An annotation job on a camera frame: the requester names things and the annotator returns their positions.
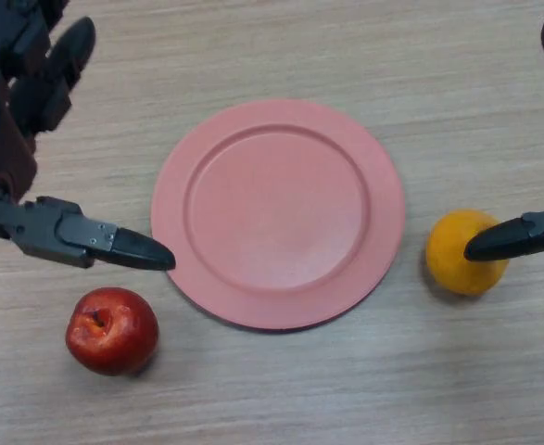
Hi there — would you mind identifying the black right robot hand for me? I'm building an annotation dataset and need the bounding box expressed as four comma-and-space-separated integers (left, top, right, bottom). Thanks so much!
463, 17, 544, 261

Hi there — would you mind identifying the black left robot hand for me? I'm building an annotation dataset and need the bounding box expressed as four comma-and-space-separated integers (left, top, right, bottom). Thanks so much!
0, 0, 177, 285

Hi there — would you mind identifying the red apple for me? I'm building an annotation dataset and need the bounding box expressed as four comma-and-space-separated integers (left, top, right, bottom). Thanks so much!
64, 286, 160, 376

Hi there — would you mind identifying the pink round plate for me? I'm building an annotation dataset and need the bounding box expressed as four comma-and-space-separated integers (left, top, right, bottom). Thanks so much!
150, 97, 407, 331

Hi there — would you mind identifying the yellow pear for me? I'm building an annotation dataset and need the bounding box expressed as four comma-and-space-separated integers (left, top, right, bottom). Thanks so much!
425, 209, 511, 297

